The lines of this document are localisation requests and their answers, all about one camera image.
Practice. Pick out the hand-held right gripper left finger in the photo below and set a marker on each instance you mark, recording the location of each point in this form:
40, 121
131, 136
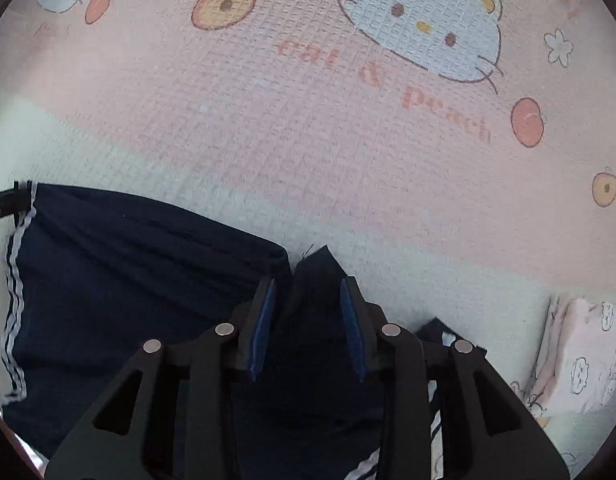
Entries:
264, 320

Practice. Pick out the folded pink printed cloth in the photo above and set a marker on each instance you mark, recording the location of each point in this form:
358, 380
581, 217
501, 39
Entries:
577, 350

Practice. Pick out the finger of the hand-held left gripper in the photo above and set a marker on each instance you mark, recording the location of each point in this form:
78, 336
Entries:
8, 202

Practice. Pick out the navy shorts with white stripes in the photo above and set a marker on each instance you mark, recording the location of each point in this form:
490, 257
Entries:
113, 270

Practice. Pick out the pink cat printed blanket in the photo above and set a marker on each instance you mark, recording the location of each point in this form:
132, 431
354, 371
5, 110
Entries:
288, 135

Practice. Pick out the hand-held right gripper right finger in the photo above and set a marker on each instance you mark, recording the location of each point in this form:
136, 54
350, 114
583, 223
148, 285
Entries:
352, 320

